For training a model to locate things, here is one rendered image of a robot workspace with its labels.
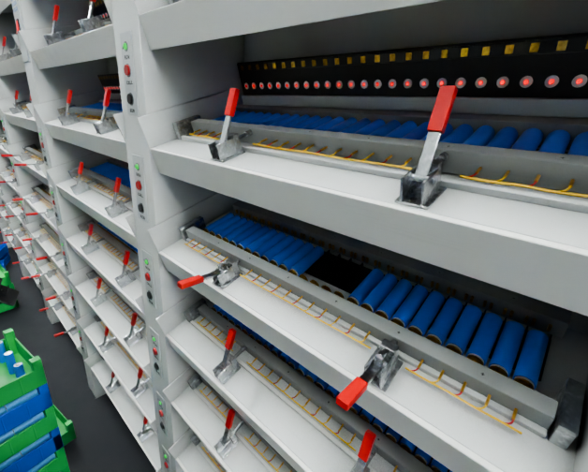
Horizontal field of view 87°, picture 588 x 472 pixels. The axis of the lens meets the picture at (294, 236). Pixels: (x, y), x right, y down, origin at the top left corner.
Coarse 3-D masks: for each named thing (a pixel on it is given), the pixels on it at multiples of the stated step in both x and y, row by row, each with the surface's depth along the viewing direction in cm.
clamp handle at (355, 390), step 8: (376, 360) 31; (368, 368) 30; (376, 368) 31; (360, 376) 29; (368, 376) 29; (352, 384) 28; (360, 384) 28; (368, 384) 29; (344, 392) 27; (352, 392) 27; (360, 392) 28; (336, 400) 27; (344, 400) 26; (352, 400) 26; (344, 408) 26
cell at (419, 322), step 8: (432, 296) 38; (440, 296) 38; (424, 304) 37; (432, 304) 37; (440, 304) 37; (424, 312) 36; (432, 312) 36; (416, 320) 35; (424, 320) 35; (432, 320) 36; (424, 328) 34
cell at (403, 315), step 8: (416, 288) 39; (424, 288) 39; (408, 296) 38; (416, 296) 38; (424, 296) 38; (408, 304) 37; (416, 304) 37; (400, 312) 36; (408, 312) 36; (400, 320) 36; (408, 320) 36
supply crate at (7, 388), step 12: (12, 336) 88; (12, 348) 89; (24, 348) 85; (24, 360) 88; (36, 360) 78; (0, 372) 83; (36, 372) 79; (0, 384) 80; (12, 384) 75; (24, 384) 77; (36, 384) 80; (0, 396) 74; (12, 396) 76
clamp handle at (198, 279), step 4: (220, 268) 47; (216, 272) 47; (220, 272) 47; (196, 276) 45; (200, 276) 45; (204, 276) 45; (208, 276) 45; (212, 276) 46; (184, 280) 43; (188, 280) 43; (192, 280) 43; (196, 280) 44; (200, 280) 44; (180, 284) 42; (184, 284) 42; (188, 284) 43; (192, 284) 43; (196, 284) 44
